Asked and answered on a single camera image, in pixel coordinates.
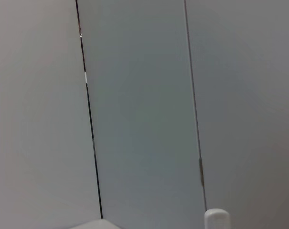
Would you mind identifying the green utility knife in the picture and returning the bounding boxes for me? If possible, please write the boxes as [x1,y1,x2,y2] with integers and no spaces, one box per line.
[204,208,231,229]

